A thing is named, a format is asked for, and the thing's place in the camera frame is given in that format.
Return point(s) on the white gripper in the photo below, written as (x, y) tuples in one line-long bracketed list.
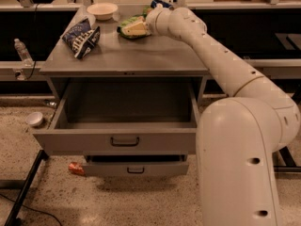
[(152, 19)]

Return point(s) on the green rice chip bag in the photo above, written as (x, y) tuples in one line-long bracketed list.
[(125, 22)]

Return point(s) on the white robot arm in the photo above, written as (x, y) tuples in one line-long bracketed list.
[(238, 135)]

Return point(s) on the grey metal drawer cabinet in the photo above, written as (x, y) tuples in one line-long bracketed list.
[(116, 56)]

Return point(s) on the blue chip bag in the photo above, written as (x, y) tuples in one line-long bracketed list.
[(82, 38)]

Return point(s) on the open grey top drawer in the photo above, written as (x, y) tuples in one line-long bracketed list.
[(123, 117)]

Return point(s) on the grey lower drawer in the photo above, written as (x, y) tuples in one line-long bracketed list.
[(136, 165)]

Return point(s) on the blue soda can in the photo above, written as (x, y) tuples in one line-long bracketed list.
[(160, 4)]

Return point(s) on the white bowl on cabinet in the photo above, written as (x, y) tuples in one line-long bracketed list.
[(102, 11)]

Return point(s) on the clear plastic water bottle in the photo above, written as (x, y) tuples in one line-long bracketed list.
[(23, 53)]

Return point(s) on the orange snack packet on floor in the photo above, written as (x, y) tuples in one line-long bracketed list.
[(76, 168)]

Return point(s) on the black stand leg left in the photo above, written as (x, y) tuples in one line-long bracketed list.
[(23, 186)]

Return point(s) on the black stand frame right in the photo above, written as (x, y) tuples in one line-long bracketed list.
[(289, 164)]

